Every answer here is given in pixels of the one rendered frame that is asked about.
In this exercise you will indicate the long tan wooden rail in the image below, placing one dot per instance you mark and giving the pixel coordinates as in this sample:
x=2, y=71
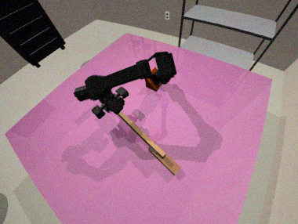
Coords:
x=145, y=138

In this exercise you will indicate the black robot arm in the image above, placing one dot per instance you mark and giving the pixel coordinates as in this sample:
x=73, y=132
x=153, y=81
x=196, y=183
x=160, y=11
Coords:
x=98, y=86

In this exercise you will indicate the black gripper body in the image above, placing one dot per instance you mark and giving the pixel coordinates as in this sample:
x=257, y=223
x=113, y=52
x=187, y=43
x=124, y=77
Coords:
x=98, y=111

